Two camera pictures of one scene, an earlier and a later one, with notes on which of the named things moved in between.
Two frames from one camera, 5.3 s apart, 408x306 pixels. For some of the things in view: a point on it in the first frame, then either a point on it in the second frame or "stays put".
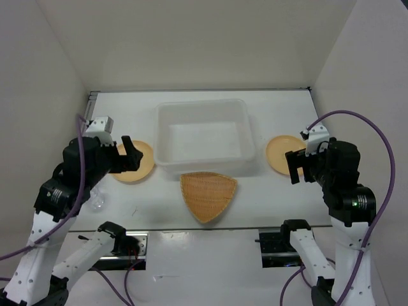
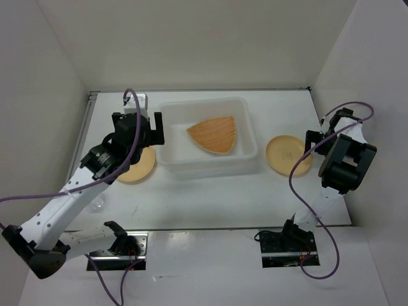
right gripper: [298, 158] → [311, 136]
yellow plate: [146, 165] stays put
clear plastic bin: [203, 136] stays put
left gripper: [125, 162] → [155, 136]
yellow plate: [276, 148] stays put
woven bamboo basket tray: [207, 194] → [217, 134]
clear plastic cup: [95, 202] stays put
